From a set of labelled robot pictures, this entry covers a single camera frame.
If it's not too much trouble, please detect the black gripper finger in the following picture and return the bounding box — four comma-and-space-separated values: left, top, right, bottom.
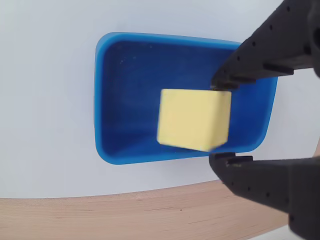
208, 152, 320, 240
210, 0, 320, 91

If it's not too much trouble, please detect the blue rectangular bin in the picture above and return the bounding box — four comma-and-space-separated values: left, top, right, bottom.
94, 31, 279, 166

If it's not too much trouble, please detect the yellow cube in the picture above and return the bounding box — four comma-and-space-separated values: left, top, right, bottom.
156, 88, 233, 153

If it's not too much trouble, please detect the white table mat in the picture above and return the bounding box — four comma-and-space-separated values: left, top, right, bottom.
0, 0, 320, 200

